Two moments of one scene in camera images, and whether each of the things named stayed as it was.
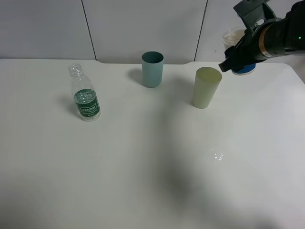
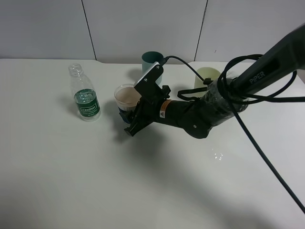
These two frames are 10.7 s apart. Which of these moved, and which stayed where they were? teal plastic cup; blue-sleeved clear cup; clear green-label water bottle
Moved: blue-sleeved clear cup
Stayed: clear green-label water bottle; teal plastic cup
